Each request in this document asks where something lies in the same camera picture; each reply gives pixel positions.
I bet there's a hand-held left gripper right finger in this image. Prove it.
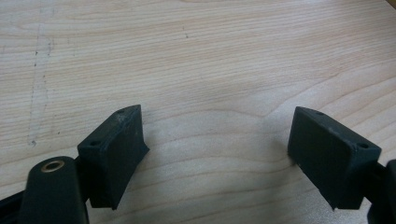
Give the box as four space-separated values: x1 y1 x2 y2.
287 105 383 211

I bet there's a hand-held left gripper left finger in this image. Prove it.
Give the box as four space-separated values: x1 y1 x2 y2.
77 104 150 211

